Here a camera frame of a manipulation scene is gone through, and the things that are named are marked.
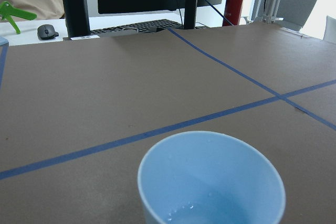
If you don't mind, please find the black water bottle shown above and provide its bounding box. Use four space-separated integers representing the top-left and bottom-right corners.
62 0 90 38

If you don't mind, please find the red thermos bottle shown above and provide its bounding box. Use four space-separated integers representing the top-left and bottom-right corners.
222 0 243 26

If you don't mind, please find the brown paper table mat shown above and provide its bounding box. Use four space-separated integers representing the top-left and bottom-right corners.
1 23 335 223

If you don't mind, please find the green handled reacher grabber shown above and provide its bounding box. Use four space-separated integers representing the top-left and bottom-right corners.
1 1 37 34

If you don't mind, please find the black keyboard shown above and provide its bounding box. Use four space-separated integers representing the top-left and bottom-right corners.
89 18 184 37

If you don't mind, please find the grey office chair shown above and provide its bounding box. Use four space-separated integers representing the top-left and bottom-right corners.
275 0 317 31

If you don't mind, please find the black computer mouse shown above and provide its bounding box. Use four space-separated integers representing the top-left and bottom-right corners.
37 24 59 40

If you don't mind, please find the light blue plastic cup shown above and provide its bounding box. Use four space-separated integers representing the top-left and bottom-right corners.
137 131 286 223

